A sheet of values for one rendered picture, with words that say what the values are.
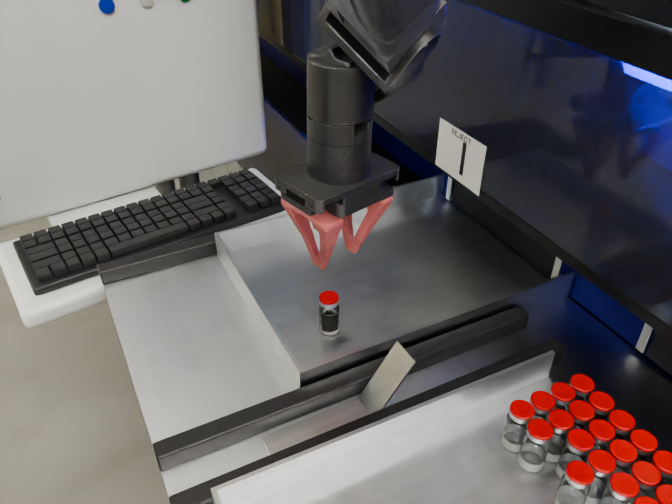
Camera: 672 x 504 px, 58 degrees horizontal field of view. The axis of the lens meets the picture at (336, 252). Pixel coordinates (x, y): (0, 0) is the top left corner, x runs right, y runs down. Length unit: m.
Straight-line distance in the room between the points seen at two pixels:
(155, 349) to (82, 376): 1.29
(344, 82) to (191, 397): 0.33
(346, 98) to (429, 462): 0.32
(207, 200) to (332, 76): 0.55
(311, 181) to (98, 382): 1.46
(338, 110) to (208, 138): 0.64
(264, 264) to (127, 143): 0.40
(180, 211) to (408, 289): 0.42
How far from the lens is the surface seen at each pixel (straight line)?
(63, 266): 0.92
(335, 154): 0.52
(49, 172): 1.06
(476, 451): 0.58
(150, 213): 1.00
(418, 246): 0.80
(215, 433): 0.56
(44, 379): 2.00
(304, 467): 0.53
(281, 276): 0.74
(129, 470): 1.70
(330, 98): 0.51
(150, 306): 0.73
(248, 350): 0.65
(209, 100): 1.10
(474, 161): 0.69
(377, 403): 0.58
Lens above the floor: 1.34
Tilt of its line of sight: 36 degrees down
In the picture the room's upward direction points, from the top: straight up
